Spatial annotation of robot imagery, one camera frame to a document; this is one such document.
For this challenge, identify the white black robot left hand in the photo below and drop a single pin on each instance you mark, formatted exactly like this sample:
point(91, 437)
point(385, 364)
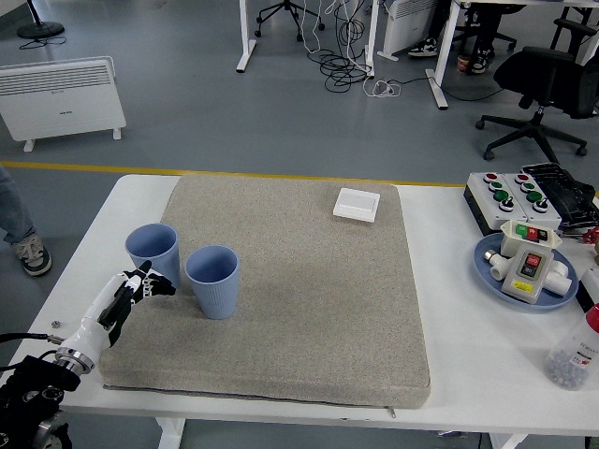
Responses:
point(89, 334)

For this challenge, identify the blue ribbed plastic cup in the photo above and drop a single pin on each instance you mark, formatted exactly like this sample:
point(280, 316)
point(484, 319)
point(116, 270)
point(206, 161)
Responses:
point(214, 290)
point(161, 255)

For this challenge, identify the white push-button control box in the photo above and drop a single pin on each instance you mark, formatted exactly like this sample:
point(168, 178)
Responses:
point(491, 196)
point(538, 203)

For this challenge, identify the small floor cup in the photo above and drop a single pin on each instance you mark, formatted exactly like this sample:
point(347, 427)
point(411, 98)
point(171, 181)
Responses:
point(464, 63)

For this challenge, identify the grey-brown cushion mat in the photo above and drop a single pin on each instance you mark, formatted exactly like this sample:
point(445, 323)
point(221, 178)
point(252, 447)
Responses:
point(290, 304)

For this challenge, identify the large white panel heater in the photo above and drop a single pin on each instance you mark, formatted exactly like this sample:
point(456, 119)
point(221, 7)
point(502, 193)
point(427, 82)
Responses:
point(61, 103)

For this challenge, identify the black round stand base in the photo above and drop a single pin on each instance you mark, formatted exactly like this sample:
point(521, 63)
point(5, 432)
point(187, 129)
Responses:
point(41, 30)

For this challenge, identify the white desk leg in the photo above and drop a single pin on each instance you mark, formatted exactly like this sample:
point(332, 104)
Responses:
point(372, 42)
point(245, 47)
point(437, 79)

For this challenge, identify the white table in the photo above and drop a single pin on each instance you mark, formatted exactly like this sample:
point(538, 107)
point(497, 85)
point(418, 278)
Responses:
point(468, 355)

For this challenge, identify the black star chair base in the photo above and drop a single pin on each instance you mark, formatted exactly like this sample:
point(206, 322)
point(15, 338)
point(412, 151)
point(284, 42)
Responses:
point(285, 9)

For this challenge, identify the blue plate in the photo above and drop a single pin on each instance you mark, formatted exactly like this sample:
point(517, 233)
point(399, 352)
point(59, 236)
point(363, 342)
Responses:
point(486, 276)

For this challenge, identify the white pipe fitting metal thread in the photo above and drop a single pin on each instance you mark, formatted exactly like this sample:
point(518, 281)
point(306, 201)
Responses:
point(500, 267)

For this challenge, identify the white pipe tee fitting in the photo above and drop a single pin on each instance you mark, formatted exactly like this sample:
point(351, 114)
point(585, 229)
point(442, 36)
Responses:
point(559, 278)

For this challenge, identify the clear bottle red cap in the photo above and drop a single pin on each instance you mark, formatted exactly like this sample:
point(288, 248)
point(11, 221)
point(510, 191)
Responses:
point(573, 355)

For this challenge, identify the black tool case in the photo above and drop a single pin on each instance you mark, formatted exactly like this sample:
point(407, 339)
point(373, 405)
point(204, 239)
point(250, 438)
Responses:
point(568, 194)

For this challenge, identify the person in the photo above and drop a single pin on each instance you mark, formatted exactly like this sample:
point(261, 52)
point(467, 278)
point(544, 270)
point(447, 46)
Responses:
point(484, 28)

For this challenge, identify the small red part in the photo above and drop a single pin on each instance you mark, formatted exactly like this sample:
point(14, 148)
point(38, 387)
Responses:
point(592, 235)

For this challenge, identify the black office chair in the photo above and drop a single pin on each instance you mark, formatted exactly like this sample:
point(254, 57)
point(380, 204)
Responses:
point(547, 79)
point(573, 28)

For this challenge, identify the white wall switch panel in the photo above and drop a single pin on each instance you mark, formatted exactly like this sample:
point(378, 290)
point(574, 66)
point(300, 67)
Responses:
point(356, 204)

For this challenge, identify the beige three-button switch box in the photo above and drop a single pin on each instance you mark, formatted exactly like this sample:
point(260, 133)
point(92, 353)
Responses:
point(512, 236)

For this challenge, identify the grey on-off power switch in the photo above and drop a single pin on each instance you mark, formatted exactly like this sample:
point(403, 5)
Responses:
point(526, 276)

